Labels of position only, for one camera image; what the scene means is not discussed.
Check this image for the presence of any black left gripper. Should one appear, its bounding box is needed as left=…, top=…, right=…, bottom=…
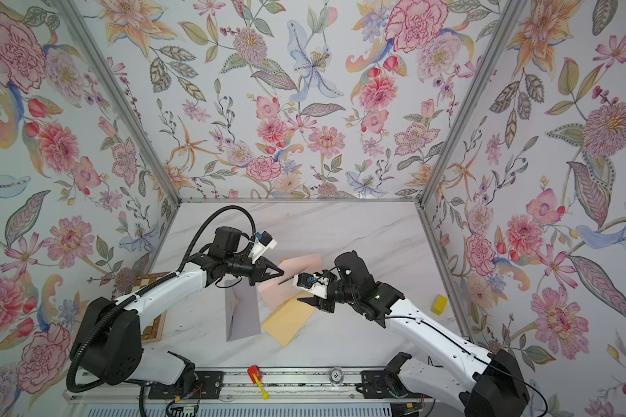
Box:
left=225, top=254, right=285, bottom=285

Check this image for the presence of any pink envelope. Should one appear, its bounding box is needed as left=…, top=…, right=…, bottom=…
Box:
left=257, top=254, right=322, bottom=310

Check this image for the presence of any yellow envelope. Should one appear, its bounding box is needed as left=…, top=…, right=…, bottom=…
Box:
left=261, top=296, right=316, bottom=347

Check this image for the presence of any grey lavender envelope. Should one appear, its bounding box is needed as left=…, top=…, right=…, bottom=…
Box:
left=224, top=279, right=262, bottom=342

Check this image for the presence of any green bordered letter paper underneath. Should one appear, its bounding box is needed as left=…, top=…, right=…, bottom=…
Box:
left=278, top=276, right=295, bottom=285

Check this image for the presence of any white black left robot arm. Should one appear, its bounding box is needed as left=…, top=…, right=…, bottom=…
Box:
left=65, top=227, right=283, bottom=394

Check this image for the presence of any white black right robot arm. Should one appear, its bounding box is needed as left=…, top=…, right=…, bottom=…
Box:
left=294, top=251, right=536, bottom=416

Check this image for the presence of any round silver knob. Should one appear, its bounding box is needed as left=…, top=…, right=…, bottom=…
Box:
left=330, top=368, right=344, bottom=387

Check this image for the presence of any yellow stick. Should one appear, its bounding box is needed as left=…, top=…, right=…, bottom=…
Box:
left=254, top=378, right=269, bottom=401

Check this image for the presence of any yellow toy block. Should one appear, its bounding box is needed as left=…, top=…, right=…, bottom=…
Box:
left=431, top=295, right=449, bottom=316

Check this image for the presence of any wooden checkered chessboard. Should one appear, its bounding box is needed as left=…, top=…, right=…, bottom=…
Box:
left=129, top=271, right=170, bottom=344

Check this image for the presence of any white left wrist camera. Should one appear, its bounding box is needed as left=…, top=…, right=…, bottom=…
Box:
left=250, top=231, right=278, bottom=264

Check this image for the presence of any black corrugated left cable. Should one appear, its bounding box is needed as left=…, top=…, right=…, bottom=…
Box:
left=64, top=205, right=257, bottom=394

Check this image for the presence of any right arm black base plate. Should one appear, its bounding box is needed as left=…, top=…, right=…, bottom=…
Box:
left=355, top=370, right=427, bottom=400

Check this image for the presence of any aluminium front rail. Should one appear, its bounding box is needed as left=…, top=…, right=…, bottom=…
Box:
left=64, top=366, right=512, bottom=405

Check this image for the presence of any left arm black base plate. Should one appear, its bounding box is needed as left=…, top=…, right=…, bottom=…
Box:
left=148, top=370, right=224, bottom=401

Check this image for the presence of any aluminium corner frame post left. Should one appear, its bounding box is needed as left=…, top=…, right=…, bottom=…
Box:
left=51, top=0, right=183, bottom=204

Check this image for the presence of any aluminium corner frame post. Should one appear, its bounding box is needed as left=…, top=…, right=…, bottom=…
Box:
left=416, top=0, right=528, bottom=204
left=51, top=0, right=183, bottom=204

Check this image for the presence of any aluminium corner frame post right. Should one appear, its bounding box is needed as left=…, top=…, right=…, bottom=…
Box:
left=416, top=0, right=528, bottom=204

